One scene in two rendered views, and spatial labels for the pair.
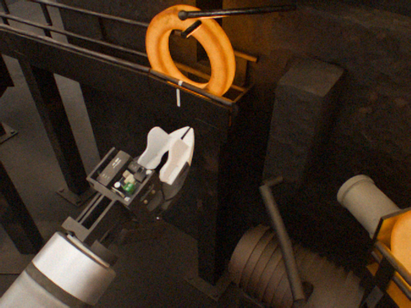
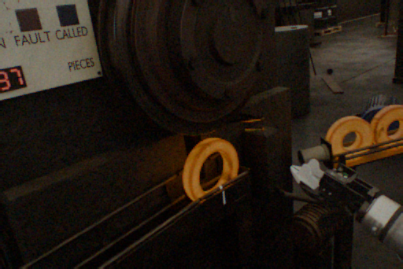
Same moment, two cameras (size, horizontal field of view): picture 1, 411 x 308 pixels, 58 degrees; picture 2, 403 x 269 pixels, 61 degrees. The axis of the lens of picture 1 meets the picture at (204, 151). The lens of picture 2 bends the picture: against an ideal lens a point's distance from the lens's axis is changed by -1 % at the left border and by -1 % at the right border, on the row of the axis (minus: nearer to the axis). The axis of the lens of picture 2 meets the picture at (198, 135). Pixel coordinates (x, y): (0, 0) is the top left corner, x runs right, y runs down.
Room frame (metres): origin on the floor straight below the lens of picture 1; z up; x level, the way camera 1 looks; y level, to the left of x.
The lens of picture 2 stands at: (0.42, 0.87, 1.18)
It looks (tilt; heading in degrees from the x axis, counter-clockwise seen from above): 20 degrees down; 286
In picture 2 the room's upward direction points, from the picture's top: 7 degrees counter-clockwise
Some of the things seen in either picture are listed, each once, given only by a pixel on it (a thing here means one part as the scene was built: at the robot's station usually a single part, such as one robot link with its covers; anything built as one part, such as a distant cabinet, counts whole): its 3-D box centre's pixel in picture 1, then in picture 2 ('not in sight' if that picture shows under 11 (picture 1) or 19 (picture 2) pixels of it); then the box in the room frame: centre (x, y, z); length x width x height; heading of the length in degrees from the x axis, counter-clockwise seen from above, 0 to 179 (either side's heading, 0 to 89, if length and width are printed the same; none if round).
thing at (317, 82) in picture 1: (299, 129); (262, 163); (0.50, -0.17, 0.68); 0.11 x 0.08 x 0.24; 145
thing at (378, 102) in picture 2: not in sight; (382, 117); (-0.33, -2.05, 0.17); 0.57 x 0.31 x 0.34; 75
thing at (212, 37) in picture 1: (188, 57); (212, 171); (0.62, 0.03, 0.75); 0.18 x 0.03 x 0.18; 56
